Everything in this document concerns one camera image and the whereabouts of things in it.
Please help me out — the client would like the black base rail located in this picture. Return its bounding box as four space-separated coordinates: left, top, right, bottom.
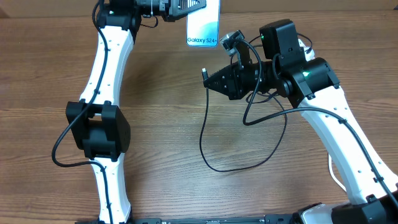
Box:
74 213 352 224

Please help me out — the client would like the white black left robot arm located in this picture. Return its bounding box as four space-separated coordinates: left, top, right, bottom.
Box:
65 0 206 223

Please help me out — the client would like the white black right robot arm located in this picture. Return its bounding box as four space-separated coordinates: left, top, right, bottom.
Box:
203 19 397 223

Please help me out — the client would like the black USB charging cable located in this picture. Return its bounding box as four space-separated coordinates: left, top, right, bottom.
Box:
199 32 313 173

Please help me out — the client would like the Samsung Galaxy smartphone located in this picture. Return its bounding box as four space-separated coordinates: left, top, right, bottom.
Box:
186 0 220 48

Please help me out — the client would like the white power strip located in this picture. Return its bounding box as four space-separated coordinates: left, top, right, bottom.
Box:
298 39 315 61

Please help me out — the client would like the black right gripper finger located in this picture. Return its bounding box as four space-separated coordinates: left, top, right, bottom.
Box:
203 63 239 83
203 79 245 100

